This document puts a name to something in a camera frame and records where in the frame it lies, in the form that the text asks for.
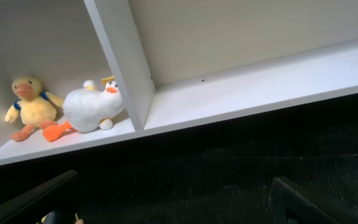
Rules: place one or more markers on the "white plush duck yellow hat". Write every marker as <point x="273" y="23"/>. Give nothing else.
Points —
<point x="89" y="109"/>

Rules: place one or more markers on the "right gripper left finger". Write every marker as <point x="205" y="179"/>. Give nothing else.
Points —
<point x="42" y="199"/>

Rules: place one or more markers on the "yellow rattle drum toy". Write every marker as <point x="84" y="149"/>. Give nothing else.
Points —
<point x="79" y="221"/>

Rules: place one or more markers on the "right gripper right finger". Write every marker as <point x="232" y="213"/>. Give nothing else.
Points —
<point x="294" y="205"/>

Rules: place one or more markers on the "white shelf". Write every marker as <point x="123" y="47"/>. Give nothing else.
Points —
<point x="228" y="102"/>

